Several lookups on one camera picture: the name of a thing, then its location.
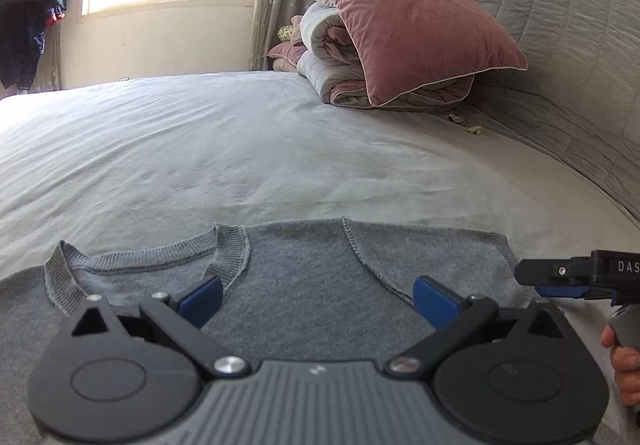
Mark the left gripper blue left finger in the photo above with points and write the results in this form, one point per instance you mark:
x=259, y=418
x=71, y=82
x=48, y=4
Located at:
x=200, y=302

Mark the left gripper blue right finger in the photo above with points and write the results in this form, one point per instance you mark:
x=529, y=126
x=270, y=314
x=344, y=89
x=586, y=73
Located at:
x=444, y=309

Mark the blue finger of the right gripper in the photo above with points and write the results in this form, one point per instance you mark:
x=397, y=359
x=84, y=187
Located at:
x=574, y=292
x=553, y=272

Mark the grey knit sweater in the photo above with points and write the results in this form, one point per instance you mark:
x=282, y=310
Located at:
x=326, y=289

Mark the person right hand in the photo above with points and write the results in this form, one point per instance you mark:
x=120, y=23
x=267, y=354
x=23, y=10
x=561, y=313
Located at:
x=626, y=363

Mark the small brown debris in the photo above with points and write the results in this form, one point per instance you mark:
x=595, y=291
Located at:
x=464, y=122

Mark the grey quilted headboard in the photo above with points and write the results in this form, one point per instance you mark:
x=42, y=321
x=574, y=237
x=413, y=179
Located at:
x=578, y=100

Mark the small pink pillow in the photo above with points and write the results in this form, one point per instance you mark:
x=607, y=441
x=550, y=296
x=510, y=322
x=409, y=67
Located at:
x=286, y=55

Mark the folded grey pink quilt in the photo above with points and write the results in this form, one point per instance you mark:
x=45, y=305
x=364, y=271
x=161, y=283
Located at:
x=353, y=60

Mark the pink velvet pillow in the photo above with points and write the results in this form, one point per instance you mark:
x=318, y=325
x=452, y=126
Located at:
x=454, y=37

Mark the green patterned toy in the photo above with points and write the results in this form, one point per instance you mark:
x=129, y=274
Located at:
x=285, y=33

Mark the dark hanging jacket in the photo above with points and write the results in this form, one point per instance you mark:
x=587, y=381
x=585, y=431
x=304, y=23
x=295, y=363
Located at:
x=23, y=38

